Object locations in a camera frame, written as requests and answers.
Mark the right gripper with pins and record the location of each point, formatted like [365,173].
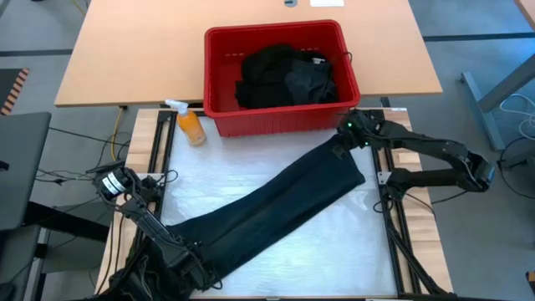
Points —
[357,127]

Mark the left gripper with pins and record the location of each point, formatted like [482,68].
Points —
[196,267]

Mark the dark blue jeans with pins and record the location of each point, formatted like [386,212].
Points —
[271,200]

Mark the black sweater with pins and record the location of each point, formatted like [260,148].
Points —
[263,75]

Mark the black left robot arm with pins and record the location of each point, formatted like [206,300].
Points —
[142,217]

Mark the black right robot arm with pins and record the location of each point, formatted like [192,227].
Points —
[430,148]

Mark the red plastic bin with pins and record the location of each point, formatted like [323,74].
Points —
[217,54]

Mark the orange spray bottle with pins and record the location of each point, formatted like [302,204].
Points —
[191,125]

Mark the grey table leg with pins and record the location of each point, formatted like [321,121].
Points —
[480,104]

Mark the white paper sheet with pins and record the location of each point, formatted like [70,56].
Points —
[327,2]

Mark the wooden desk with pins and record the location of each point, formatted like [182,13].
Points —
[530,8]
[138,50]

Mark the hazard-striped floor mat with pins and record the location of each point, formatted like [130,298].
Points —
[14,90]

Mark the silver metal mounting bracket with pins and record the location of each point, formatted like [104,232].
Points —
[382,177]

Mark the black aluminium table frame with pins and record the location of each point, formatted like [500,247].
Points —
[164,115]

